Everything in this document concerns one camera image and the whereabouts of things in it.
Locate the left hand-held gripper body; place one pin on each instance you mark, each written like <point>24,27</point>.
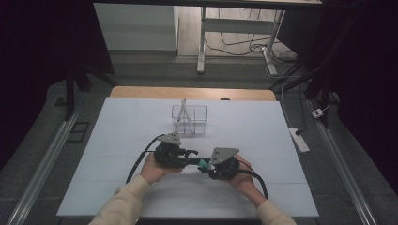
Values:
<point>169,154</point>

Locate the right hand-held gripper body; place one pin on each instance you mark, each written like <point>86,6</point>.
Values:
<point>223,167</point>

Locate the clear acrylic organizer box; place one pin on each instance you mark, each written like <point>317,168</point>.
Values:
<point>200,124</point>

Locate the person's left hand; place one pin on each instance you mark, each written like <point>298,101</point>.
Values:
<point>153,173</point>

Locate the person's right hand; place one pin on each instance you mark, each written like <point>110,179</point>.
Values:
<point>244,184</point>

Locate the white table cover sheet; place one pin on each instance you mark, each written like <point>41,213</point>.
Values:
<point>125,125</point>

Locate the wooden table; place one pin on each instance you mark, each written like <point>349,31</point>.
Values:
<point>187,93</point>

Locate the white power strip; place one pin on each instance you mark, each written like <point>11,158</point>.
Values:
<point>298,140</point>

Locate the small white adapter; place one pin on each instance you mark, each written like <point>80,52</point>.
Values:
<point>317,113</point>

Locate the black metal stand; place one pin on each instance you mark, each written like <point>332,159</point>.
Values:
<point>69,93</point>
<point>316,87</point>

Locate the dark curtain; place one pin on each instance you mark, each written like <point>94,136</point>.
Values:
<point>366,78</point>
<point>37,62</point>

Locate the aluminium floor rail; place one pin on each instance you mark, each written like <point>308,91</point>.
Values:
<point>344,168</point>
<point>40,172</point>

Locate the white desk frame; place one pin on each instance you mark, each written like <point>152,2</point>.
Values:
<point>237,25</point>

